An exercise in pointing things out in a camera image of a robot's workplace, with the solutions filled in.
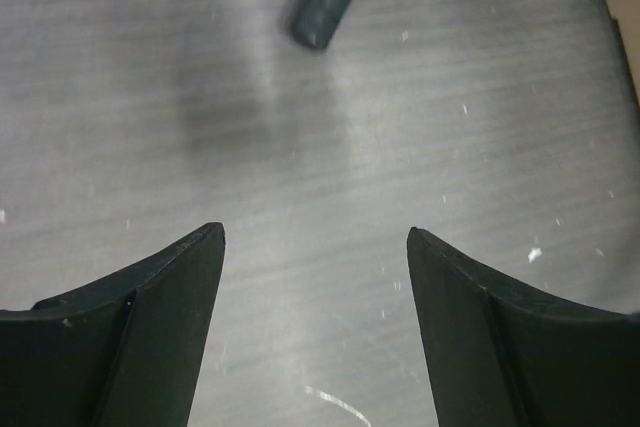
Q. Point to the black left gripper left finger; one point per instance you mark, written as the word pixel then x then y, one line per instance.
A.
pixel 123 350

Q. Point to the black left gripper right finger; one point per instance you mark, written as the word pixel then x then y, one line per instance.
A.
pixel 500 352

